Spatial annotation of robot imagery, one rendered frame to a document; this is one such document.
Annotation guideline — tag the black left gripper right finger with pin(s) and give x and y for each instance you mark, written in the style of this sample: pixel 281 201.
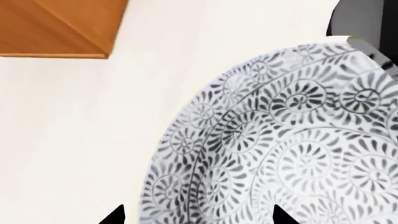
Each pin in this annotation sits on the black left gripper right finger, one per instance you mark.
pixel 281 217

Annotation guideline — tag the white plate with grey swirls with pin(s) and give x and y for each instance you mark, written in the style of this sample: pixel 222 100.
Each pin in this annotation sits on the white plate with grey swirls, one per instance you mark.
pixel 289 144

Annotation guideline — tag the brown wooden cabinet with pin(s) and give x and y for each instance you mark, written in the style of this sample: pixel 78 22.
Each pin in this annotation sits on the brown wooden cabinet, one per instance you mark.
pixel 56 25

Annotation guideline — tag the glossy black bowl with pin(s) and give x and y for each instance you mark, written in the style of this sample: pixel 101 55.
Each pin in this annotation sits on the glossy black bowl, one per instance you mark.
pixel 370 23

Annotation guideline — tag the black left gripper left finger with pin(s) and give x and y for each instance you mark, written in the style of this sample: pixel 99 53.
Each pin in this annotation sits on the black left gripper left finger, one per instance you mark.
pixel 116 217

